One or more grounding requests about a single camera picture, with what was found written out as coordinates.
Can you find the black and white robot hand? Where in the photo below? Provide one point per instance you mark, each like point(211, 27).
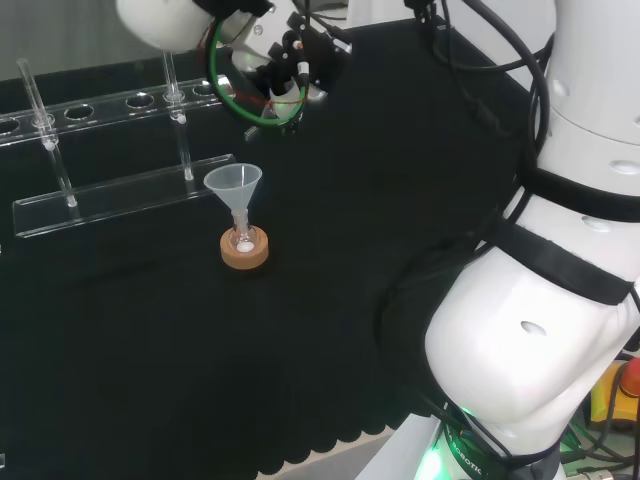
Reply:
point(280, 65)

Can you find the clear weighing funnel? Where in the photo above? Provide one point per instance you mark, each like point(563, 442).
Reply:
point(249, 133)

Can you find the clear plastic funnel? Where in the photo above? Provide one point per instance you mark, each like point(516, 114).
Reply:
point(232, 181)

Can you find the clear acrylic funnel stand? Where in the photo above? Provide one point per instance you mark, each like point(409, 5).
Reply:
point(115, 192)

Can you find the small round-bottom glass flask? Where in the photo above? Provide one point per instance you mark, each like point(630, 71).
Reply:
point(244, 239)

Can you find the pale board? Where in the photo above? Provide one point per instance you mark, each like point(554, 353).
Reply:
point(60, 35)

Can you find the black table cloth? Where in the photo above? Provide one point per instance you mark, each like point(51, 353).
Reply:
point(200, 350)

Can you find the yellow stop button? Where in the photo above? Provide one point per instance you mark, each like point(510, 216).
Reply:
point(617, 395)

